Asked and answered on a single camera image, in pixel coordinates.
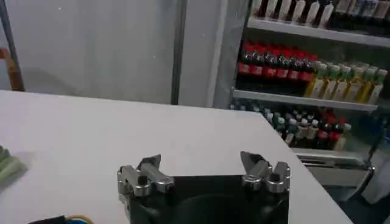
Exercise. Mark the light green cloth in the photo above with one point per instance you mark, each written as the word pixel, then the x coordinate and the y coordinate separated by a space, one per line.
pixel 9 165

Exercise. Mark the shelf rack with bottles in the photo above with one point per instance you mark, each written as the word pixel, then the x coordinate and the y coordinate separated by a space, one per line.
pixel 307 76

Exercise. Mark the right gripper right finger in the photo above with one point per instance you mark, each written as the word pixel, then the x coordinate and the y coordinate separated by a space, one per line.
pixel 268 178

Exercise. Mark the metal tube frame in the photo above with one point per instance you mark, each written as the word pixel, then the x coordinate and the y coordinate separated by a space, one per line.
pixel 361 182

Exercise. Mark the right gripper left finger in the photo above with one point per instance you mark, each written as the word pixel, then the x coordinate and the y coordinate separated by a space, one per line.
pixel 146 179

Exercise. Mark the dark fabric item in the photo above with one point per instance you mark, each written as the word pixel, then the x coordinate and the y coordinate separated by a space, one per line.
pixel 48 220

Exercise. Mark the dark metal pole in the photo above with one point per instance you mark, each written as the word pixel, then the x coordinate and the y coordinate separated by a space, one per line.
pixel 9 39

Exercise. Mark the brown wooden frame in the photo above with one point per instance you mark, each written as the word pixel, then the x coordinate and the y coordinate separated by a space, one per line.
pixel 10 68

